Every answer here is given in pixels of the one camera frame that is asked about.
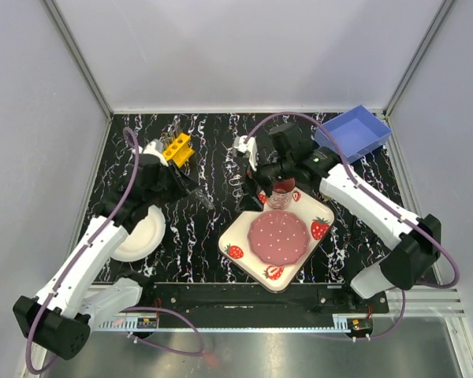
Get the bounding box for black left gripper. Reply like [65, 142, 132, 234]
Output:
[146, 159, 199, 206]

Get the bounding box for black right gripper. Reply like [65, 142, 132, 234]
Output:
[236, 150, 294, 212]

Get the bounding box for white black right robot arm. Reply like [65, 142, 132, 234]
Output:
[233, 123, 441, 313]

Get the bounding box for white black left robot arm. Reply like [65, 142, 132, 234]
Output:
[13, 156, 198, 360]

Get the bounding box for pink patterned mug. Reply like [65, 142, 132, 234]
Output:
[266, 178, 296, 210]

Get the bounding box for yellow test tube rack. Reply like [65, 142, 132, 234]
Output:
[162, 133, 195, 168]

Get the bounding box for pink polka dot plate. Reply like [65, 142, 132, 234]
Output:
[248, 209, 311, 267]

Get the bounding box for strawberry print white tray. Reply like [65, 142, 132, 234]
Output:
[218, 188, 335, 293]

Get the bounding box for white round dish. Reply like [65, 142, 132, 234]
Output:
[111, 206, 166, 262]

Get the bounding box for blue plastic box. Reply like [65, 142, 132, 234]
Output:
[322, 105, 392, 164]

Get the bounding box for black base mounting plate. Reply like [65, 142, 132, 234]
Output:
[140, 283, 389, 329]

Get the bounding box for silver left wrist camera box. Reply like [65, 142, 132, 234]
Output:
[142, 139, 168, 166]

